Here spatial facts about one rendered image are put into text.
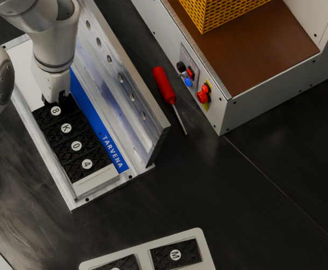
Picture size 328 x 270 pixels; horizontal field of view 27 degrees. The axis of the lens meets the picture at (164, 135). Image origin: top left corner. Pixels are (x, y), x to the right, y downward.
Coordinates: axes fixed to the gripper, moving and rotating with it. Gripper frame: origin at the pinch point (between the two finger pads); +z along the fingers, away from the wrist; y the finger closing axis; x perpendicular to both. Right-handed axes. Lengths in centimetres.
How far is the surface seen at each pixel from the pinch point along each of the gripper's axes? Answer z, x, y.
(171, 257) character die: 1.2, 6.2, 44.4
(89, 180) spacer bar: 1.8, -0.8, 21.5
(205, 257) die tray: 1.1, 12.6, 47.8
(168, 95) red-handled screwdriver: -3.0, 23.6, 12.0
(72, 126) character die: 1.9, 1.6, 8.2
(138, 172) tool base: 0.5, 9.2, 24.9
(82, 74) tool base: 0.5, 9.5, -2.5
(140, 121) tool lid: -9.5, 11.6, 18.2
